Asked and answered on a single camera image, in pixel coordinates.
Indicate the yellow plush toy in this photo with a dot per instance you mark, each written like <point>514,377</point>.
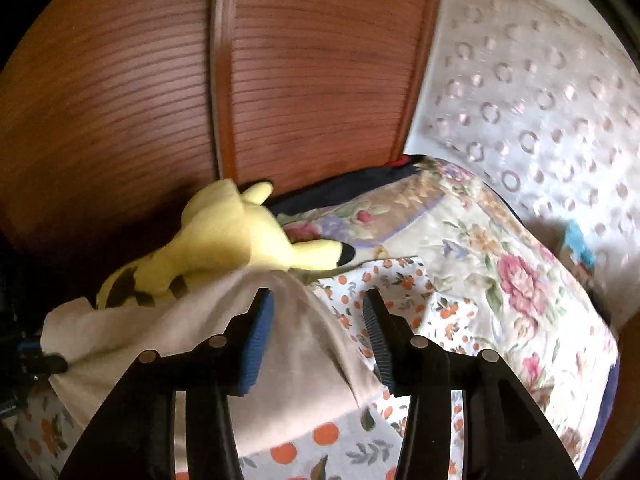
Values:
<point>225,230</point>

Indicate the wooden sliding-door wardrobe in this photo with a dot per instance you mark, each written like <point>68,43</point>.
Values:
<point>310,60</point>

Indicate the beige printed T-shirt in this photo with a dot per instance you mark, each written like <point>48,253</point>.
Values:
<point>310,360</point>

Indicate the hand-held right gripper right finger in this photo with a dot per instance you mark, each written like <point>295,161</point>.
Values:
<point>377,330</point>

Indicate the floral bed quilt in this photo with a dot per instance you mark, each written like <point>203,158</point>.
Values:
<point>350,185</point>

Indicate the blue plastic bag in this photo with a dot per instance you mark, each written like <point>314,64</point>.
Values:
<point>580,247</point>

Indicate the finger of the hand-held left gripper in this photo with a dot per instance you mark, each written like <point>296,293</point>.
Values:
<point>29,346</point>
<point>52,363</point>

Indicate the circle-patterned sheer curtain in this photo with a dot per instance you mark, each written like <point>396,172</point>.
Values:
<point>525,110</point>

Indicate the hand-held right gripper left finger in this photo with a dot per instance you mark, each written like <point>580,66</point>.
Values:
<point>255,345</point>

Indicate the orange-print bed sheet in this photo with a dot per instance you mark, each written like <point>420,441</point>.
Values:
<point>440,320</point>

